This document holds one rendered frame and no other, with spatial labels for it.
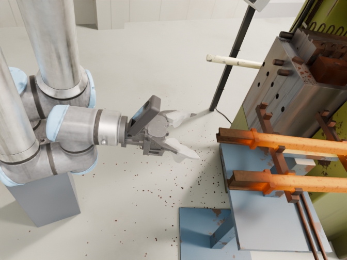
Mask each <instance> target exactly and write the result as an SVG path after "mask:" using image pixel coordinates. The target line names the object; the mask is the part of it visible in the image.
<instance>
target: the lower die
mask: <svg viewBox="0 0 347 260"><path fill-rule="evenodd" d="M309 35H312V36H317V37H323V38H329V39H335V40H340V41H346V42H347V37H346V36H339V35H334V34H329V33H325V32H319V31H312V30H308V29H302V28H298V29H297V31H296V32H295V34H294V36H293V38H292V39H291V43H292V44H293V46H294V47H295V49H296V51H297V52H298V54H299V55H300V57H301V59H302V60H304V61H305V62H304V63H305V65H309V66H311V65H313V62H311V61H310V59H311V57H312V56H313V55H319V54H320V53H321V52H322V51H323V49H324V48H325V44H323V45H322V46H321V43H322V42H324V41H321V40H315V39H312V40H311V41H309V40H308V36H309ZM332 44H334V43H332V42H327V49H326V50H325V51H324V53H323V55H322V56H325V57H329V56H330V55H331V54H332V53H333V51H334V50H335V48H336V46H335V45H334V46H333V47H331V45H332ZM337 44H338V43H337ZM342 46H344V44H338V49H337V51H336V52H335V53H334V55H333V57H332V58H337V59H339V58H340V57H341V56H342V55H343V53H344V52H345V50H346V47H344V48H343V49H341V47H342ZM297 48H298V49H297ZM343 60H347V53H346V54H345V56H344V57H343Z"/></svg>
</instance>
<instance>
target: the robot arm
mask: <svg viewBox="0 0 347 260"><path fill-rule="evenodd" d="M16 3H17V5H18V8H19V11H20V14H21V17H22V20H23V23H24V26H25V28H26V31H27V34H28V37H29V40H30V43H31V46H32V48H33V51H34V54H35V57H36V60H37V63H38V66H39V70H38V72H37V75H30V76H27V75H26V74H25V73H24V72H23V71H21V70H20V69H18V68H14V67H9V66H8V64H7V61H6V59H5V56H4V54H3V51H2V48H1V46H0V180H1V181H2V183H3V184H5V185H6V186H9V187H12V186H16V185H24V184H25V183H29V182H32V181H36V180H40V179H43V178H46V177H50V176H54V175H59V174H63V173H67V172H70V173H73V174H76V175H82V174H86V173H88V172H90V171H91V170H92V169H93V168H94V167H95V166H96V164H97V162H98V150H97V145H107V146H113V147H116V146H117V145H118V143H120V144H121V147H123V148H126V147H127V144H130V145H139V146H142V148H141V147H140V149H142V150H143V155H153V156H163V153H164V152H165V151H169V152H170V153H171V154H172V156H173V159H174V161H175V162H177V163H181V162H182V161H183V160H184V159H185V158H188V159H195V160H200V156H199V155H198V154H197V153H196V151H195V150H191V149H189V148H188V147H187V146H185V145H182V144H180V143H179V142H178V140H177V139H175V138H169V139H166V138H165V137H167V136H169V131H167V128H168V127H169V126H170V125H173V127H174V128H175V127H178V126H179V125H180V124H181V123H182V121H183V119H185V118H187V117H190V118H191V117H193V116H196V115H197V114H196V113H195V112H190V111H184V110H164V111H160V108H161V99H160V98H159V97H157V96H156V95H152V96H151V97H150V98H149V100H147V101H146V102H145V103H144V105H143V106H142V107H141V108H140V109H139V110H138V112H137V113H136V114H135V115H134V116H133V117H132V118H131V119H130V120H129V123H128V116H122V114H121V112H120V111H114V110H106V109H94V108H95V105H96V92H95V90H94V82H93V79H92V76H91V73H90V72H89V70H85V69H84V68H83V67H82V66H81V65H80V60H79V54H78V44H77V35H76V24H75V15H74V5H73V0H16ZM46 119H47V120H46ZM51 140H52V141H56V142H52V143H49V142H50V141H51ZM150 153H152V154H150Z"/></svg>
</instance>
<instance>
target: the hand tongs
mask: <svg viewBox="0 0 347 260"><path fill-rule="evenodd" d="M300 195H301V198H302V200H303V204H304V206H305V209H306V212H307V215H308V218H309V220H310V223H311V226H312V229H313V232H314V234H315V237H316V240H317V242H318V245H319V248H320V251H321V254H322V256H323V259H324V260H328V258H327V255H326V253H325V250H324V247H323V245H322V242H321V239H320V236H319V233H318V230H317V228H316V225H315V223H314V220H313V217H312V215H311V212H310V209H309V207H308V204H307V201H306V199H305V196H304V193H303V192H302V193H301V194H300ZM296 205H297V209H298V212H299V215H300V217H301V220H302V223H303V226H304V229H305V232H306V235H307V238H308V241H309V244H310V247H311V250H312V253H313V257H314V260H319V258H318V255H317V252H316V249H315V247H314V244H313V241H312V238H311V235H310V232H309V229H308V226H307V223H306V220H305V217H304V214H303V211H302V208H301V205H300V203H299V201H298V202H297V203H296Z"/></svg>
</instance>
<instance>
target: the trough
mask: <svg viewBox="0 0 347 260"><path fill-rule="evenodd" d="M312 39H315V40H321V41H326V42H332V43H338V44H344V45H347V42H346V41H340V40H335V39H329V38H323V37H317V36H312V35H309V36H308V40H309V41H311V40H312Z"/></svg>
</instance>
